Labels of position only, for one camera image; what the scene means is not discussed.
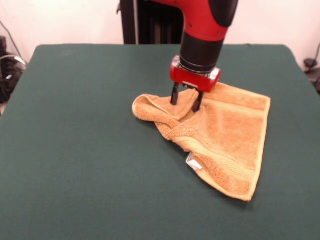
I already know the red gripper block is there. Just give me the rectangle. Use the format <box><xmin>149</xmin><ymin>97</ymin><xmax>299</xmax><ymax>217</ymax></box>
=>
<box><xmin>169</xmin><ymin>56</ymin><xmax>222</xmax><ymax>113</ymax></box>

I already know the tan terry towel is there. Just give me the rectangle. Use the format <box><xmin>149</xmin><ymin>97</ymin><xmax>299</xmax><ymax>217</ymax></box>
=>
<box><xmin>131</xmin><ymin>82</ymin><xmax>272</xmax><ymax>203</ymax></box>

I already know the dark green table cloth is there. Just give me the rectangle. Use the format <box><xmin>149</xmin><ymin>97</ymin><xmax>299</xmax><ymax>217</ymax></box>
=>
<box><xmin>0</xmin><ymin>43</ymin><xmax>320</xmax><ymax>240</ymax></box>

